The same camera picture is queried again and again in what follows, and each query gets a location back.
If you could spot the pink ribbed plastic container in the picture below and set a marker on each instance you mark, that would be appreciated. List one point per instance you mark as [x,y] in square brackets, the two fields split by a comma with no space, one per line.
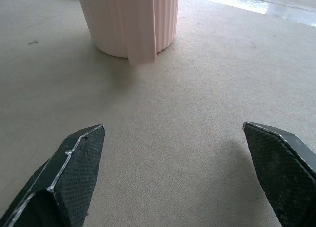
[130,22]

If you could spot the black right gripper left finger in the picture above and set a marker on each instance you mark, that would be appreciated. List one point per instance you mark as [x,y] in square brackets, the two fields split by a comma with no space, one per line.
[66,177]

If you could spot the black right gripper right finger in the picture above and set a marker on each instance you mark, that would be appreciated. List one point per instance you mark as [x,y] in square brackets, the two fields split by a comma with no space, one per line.
[279,167]

